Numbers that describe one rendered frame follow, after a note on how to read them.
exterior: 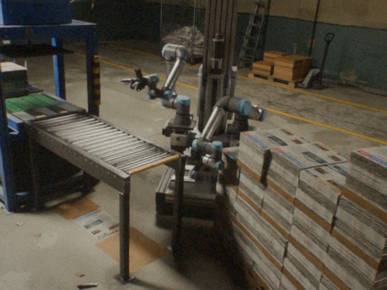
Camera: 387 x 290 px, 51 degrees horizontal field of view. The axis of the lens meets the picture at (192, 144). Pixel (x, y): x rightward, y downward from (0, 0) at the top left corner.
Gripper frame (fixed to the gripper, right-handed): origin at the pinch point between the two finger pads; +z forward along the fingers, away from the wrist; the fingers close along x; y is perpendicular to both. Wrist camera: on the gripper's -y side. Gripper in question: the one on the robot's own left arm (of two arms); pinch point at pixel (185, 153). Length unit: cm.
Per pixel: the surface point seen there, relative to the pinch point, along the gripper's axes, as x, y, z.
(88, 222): 41, -76, 68
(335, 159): -8, 30, -108
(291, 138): -21, 30, -73
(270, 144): 0, 30, -70
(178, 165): 13.5, -3.9, -7.0
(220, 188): -12.9, -23.2, -26.0
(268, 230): 11, -20, -84
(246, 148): 1, 21, -54
